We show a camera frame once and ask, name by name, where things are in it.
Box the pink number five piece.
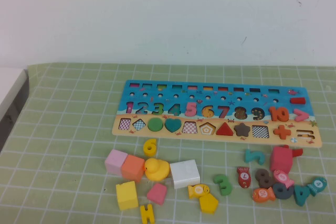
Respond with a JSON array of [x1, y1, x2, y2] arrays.
[[184, 102, 197, 118]]

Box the teal heart piece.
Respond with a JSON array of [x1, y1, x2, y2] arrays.
[[164, 118, 182, 133]]

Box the green circle piece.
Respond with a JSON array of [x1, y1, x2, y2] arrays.
[[147, 118, 165, 132]]

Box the yellow number six piece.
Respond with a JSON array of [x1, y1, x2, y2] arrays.
[[143, 138, 158, 157]]

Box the red triangle piece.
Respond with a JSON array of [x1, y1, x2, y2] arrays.
[[216, 121, 234, 136]]

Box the brown star piece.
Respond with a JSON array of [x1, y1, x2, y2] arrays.
[[233, 122, 251, 137]]

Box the wooden number shape puzzle board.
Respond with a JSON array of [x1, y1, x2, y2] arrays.
[[111, 79, 323, 148]]

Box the orange number ten piece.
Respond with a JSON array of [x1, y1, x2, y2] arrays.
[[268, 106, 290, 122]]

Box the green number three piece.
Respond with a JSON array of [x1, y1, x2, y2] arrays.
[[212, 173, 233, 197]]

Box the teal number two piece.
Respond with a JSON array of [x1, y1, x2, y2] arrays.
[[244, 148, 266, 171]]

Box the yellow pentagon piece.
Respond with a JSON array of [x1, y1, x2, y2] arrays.
[[198, 194, 219, 215]]

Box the yellow letter H piece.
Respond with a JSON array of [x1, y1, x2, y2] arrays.
[[139, 204, 155, 224]]

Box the orange plus sign piece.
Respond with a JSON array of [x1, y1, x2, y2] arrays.
[[272, 125, 292, 140]]

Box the brown number eight piece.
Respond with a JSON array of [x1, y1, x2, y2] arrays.
[[255, 168, 276, 189]]

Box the pink greater-than sign piece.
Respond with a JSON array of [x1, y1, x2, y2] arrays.
[[293, 108, 310, 122]]

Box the red number seven piece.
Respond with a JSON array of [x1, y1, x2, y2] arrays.
[[283, 144, 304, 158]]

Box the dark grey number nine piece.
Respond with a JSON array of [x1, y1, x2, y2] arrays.
[[272, 182, 295, 200]]

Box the teal number four piece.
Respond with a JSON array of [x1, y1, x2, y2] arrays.
[[293, 184, 312, 207]]

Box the yellow rubber duck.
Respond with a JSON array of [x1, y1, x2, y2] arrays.
[[143, 157, 171, 182]]

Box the white usb charger block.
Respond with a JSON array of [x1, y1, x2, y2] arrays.
[[165, 159, 202, 189]]

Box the orange wooden cube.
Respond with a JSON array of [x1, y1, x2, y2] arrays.
[[121, 154, 145, 183]]

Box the pink wooden cube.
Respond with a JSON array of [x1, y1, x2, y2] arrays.
[[104, 148, 129, 175]]

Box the green checkered table mat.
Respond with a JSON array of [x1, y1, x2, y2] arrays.
[[0, 62, 336, 224]]

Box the yellow wooden fish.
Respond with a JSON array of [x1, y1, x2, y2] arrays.
[[187, 183, 211, 200]]

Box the yellow wooden cube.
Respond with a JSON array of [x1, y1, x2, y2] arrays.
[[115, 180, 139, 211]]

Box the red wooden fish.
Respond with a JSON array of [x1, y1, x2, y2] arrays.
[[236, 166, 253, 189]]

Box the red wooden block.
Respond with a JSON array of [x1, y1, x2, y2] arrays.
[[269, 145, 294, 175]]

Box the orange wooden fish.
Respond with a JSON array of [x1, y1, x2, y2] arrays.
[[252, 187, 276, 203]]

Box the pink wooden fish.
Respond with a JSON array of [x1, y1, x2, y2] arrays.
[[272, 169, 295, 189]]

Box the teal wooden fish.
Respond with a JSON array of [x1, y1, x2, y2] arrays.
[[307, 176, 328, 197]]

